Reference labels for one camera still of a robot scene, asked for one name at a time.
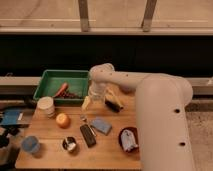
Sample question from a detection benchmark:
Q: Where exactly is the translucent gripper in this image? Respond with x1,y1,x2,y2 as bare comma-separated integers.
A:
81,88,104,111

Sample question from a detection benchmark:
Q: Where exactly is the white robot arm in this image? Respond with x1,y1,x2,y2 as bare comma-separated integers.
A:
88,63,196,171

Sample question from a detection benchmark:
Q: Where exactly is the metal cup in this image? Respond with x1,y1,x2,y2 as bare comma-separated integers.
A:
62,137,77,153

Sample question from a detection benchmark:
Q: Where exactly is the blue plastic cup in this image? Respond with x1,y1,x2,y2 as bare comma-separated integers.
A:
21,136,40,154

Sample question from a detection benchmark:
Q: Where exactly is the dark grape bunch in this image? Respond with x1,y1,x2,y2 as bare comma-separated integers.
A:
59,91,81,99

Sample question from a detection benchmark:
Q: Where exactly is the green plastic tray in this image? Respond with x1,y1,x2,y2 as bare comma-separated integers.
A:
33,70,89,105

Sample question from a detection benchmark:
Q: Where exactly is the blue sponge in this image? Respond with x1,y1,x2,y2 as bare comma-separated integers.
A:
90,117,112,135

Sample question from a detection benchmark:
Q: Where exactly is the orange carrot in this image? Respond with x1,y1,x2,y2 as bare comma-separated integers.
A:
53,82,68,98

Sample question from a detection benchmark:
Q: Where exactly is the orange fruit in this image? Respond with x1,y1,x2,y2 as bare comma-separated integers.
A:
56,113,70,129

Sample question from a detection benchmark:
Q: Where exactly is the black remote control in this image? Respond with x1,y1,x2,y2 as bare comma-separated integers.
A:
80,124,96,147

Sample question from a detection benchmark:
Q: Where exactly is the red bowl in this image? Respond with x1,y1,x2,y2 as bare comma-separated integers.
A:
118,127,139,153

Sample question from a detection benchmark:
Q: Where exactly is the stack of white cups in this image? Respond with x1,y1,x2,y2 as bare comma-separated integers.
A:
37,96,55,118

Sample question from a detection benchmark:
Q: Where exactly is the white crumpled cloth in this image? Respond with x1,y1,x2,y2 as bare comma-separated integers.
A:
121,129,138,152

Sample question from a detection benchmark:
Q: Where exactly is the blue box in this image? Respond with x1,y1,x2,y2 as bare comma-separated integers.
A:
0,109,23,126

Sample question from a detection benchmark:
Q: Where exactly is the black handled brush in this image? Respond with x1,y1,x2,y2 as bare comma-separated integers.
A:
105,101,121,112

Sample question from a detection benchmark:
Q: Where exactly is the left metal frame post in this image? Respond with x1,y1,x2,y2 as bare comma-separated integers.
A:
78,0,90,32

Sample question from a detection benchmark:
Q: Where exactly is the metal frame post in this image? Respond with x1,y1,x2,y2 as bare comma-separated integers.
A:
78,0,90,32
141,0,157,32

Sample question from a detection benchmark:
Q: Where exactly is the right metal frame post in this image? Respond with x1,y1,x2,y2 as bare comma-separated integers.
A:
141,0,157,32

